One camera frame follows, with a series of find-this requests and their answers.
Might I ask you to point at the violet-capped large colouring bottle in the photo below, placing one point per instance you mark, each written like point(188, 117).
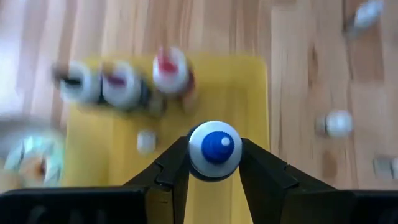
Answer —
point(121, 84)

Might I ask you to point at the small orange dropper bottle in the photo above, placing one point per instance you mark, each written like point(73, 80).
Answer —
point(146, 141)

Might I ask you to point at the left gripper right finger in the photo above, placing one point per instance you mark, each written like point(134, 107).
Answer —
point(264, 180)

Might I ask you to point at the grey round plate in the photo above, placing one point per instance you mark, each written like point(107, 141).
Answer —
point(18, 123)

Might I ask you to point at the yellow translucent plastic bin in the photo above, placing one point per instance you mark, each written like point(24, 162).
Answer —
point(109, 161)

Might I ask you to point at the pink-capped large colouring bottle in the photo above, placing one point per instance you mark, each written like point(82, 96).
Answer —
point(171, 70)

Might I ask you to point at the blue-capped large colouring bottle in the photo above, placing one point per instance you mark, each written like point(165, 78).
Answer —
point(214, 149)

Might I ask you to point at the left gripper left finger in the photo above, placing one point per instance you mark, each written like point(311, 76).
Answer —
point(168, 174)

